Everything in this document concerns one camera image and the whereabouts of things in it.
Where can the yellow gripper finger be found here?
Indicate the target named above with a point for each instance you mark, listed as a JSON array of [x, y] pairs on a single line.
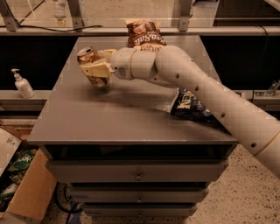
[[106, 53], [100, 68]]

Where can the orange soda can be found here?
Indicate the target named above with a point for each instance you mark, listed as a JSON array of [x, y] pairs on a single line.
[[89, 54]]

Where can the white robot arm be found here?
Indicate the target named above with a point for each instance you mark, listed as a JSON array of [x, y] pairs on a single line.
[[170, 66]]

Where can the brown chip bag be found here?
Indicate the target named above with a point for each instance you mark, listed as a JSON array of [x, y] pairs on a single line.
[[144, 35]]

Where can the plastic bottle behind glass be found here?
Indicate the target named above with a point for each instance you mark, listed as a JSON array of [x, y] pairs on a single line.
[[60, 12]]

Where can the white pump bottle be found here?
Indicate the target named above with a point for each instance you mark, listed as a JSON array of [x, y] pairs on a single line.
[[22, 84]]

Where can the grey drawer cabinet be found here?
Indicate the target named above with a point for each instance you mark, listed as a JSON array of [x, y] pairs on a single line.
[[120, 150]]

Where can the blue kettle chip bag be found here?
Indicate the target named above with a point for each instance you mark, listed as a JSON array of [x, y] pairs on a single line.
[[186, 105]]

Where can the green bag in box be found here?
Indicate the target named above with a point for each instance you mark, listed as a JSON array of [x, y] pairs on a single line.
[[23, 161]]

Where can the cardboard box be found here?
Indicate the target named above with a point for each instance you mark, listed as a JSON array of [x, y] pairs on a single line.
[[27, 193]]

